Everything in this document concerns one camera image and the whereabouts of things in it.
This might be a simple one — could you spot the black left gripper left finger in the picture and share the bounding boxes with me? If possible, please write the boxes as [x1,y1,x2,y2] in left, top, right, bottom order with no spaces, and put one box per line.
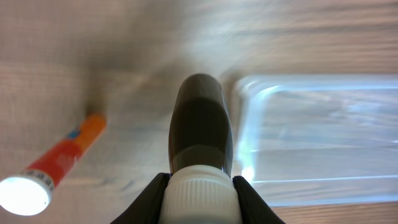
[111,172,170,224]

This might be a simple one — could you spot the dark bottle with white cap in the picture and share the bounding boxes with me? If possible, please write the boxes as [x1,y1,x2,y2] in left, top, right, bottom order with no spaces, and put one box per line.
[159,74,242,224]

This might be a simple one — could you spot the clear plastic container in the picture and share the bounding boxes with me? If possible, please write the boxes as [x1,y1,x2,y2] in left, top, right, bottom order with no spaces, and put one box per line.
[229,74,397,207]

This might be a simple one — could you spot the orange tube with white cap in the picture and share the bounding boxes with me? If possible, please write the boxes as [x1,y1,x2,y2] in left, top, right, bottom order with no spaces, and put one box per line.
[1,114,106,216]

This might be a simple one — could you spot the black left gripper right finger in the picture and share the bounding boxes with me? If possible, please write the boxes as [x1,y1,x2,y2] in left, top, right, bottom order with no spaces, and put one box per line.
[233,176,285,224]

